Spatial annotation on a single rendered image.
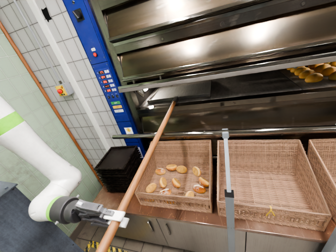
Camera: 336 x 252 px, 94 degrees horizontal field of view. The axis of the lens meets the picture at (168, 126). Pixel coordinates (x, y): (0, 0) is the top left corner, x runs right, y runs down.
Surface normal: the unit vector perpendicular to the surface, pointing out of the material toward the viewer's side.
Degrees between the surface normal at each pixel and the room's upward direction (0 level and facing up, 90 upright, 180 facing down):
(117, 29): 70
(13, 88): 90
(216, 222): 0
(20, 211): 90
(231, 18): 90
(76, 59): 90
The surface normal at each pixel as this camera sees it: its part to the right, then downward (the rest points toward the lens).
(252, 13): -0.25, 0.53
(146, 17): -0.31, 0.22
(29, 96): 0.94, -0.06
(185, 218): -0.22, -0.84
